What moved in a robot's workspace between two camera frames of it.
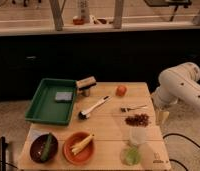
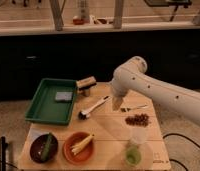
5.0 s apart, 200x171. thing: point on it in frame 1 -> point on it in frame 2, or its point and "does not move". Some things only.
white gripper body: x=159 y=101 -> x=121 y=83
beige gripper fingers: x=161 y=116 -> x=116 y=102
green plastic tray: x=52 y=102 does not move
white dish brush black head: x=84 y=115 does not move
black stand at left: x=3 y=146 does not move
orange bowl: x=79 y=147 does not move
